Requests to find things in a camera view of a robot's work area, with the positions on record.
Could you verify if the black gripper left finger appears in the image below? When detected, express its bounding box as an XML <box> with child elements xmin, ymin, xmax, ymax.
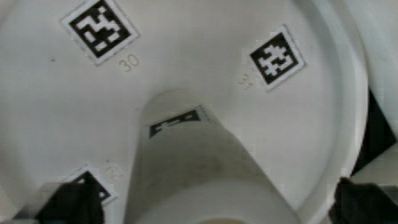
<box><xmin>11</xmin><ymin>171</ymin><xmax>109</xmax><ymax>224</ymax></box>

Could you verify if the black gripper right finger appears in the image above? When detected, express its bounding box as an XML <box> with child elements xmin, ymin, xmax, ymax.
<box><xmin>330</xmin><ymin>178</ymin><xmax>398</xmax><ymax>224</ymax></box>

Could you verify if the white round table top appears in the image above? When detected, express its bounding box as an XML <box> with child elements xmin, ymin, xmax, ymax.
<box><xmin>0</xmin><ymin>0</ymin><xmax>369</xmax><ymax>224</ymax></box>

